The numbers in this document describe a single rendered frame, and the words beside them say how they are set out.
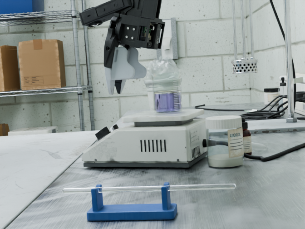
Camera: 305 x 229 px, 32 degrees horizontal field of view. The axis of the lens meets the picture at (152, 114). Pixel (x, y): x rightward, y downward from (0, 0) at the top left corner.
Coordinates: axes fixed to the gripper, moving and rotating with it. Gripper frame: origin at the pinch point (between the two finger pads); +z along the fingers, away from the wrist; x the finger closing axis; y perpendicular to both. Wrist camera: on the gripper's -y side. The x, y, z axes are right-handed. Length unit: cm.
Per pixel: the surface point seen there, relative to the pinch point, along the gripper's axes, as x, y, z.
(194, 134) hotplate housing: -7.9, 20.4, 3.7
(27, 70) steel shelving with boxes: 157, -137, 25
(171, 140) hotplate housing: -11.0, 17.8, 4.8
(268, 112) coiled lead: 72, 17, 8
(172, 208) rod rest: -36.7, 28.7, 6.5
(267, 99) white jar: 110, 9, 8
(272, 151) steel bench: 6.5, 31.3, 6.2
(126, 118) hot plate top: -10.9, 9.1, 3.2
